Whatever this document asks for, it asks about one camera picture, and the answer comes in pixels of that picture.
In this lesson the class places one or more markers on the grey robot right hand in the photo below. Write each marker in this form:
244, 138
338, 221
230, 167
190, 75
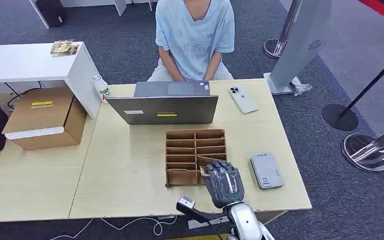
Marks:
225, 185

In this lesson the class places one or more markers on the printed card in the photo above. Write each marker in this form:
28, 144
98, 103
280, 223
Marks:
204, 171

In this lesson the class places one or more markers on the flat grey device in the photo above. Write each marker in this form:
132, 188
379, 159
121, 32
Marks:
267, 170

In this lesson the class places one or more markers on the wooden card box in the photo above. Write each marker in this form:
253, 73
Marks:
185, 159

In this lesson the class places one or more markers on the pale smartphone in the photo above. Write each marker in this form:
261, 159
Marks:
243, 99

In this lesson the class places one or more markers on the grey laptop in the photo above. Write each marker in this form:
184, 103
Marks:
165, 107

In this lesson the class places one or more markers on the crumpled white wrap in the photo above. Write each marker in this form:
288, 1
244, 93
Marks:
301, 87

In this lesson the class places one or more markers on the black stanchion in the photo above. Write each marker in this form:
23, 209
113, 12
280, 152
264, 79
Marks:
341, 117

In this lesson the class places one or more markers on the chrome stanchion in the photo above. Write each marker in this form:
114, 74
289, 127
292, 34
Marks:
366, 152
279, 39

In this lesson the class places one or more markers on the person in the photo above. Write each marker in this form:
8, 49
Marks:
193, 39

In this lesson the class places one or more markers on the clear plastic bottle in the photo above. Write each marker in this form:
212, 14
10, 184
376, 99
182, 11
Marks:
102, 88

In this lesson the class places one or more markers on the grey standing kiosk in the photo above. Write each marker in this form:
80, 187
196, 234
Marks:
298, 43

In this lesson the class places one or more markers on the brown cardboard box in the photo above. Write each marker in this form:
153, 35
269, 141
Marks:
43, 116

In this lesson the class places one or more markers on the white furniture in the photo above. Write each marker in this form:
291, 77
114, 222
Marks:
119, 5

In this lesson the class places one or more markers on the stack of printed cards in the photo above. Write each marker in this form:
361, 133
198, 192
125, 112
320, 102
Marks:
64, 48

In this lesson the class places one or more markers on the white side table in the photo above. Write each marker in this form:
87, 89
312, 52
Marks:
33, 63

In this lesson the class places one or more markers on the red barrier belt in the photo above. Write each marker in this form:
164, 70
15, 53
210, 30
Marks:
382, 10

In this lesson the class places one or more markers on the black bin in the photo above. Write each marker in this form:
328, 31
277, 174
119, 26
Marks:
51, 12

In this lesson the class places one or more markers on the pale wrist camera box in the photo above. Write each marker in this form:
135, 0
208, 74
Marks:
186, 201

